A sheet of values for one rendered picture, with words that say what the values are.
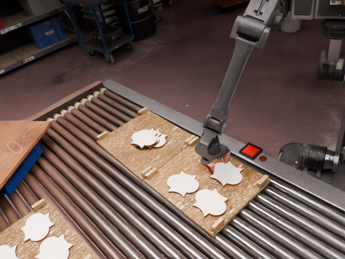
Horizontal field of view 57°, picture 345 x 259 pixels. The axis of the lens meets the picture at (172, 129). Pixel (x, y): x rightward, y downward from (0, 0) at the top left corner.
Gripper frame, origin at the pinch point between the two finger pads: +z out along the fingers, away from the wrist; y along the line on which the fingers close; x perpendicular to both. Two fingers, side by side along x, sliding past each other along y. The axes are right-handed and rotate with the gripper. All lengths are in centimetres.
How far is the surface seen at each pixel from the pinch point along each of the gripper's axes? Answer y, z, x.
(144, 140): 10.8, -7.2, -38.1
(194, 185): 13.5, 0.1, -0.9
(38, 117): 38, -15, -110
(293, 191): -11.4, 7.2, 28.5
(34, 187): 62, -5, -59
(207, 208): 18.5, 1.7, 11.2
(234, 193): 5.4, 3.3, 13.1
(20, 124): 50, -22, -94
